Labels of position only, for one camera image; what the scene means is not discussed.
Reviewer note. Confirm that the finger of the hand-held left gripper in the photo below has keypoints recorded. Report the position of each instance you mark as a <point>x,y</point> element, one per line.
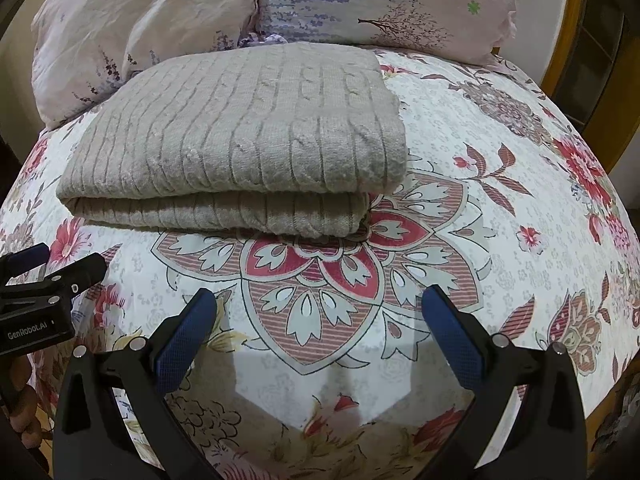
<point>22,260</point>
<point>75,272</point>

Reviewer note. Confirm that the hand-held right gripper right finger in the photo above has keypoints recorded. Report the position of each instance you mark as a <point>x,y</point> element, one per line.
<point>452,332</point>

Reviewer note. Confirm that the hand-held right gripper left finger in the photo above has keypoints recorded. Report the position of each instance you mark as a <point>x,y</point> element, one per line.
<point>185,332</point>

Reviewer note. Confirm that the person's left hand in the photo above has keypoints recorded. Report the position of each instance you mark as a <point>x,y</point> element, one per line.
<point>22,405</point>

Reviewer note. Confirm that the floral bed quilt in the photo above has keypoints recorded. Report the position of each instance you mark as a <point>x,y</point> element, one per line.
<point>350,285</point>

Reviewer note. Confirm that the pink floral pillow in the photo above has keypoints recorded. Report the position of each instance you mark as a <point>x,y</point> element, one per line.
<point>145,25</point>

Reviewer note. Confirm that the wooden headboard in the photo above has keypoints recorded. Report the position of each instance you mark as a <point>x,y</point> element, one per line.
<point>575,35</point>

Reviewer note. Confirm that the lavender print pillow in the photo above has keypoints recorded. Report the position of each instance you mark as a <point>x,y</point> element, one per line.
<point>385,5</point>

